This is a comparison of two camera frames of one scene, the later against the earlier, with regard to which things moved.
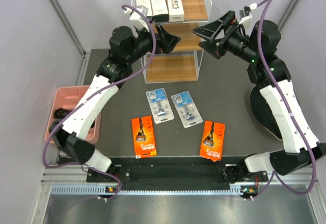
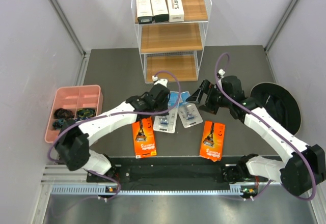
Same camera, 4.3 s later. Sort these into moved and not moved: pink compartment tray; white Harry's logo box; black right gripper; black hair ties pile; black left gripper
Moved: black left gripper; black right gripper
Not moved: pink compartment tray; black hair ties pile; white Harry's logo box
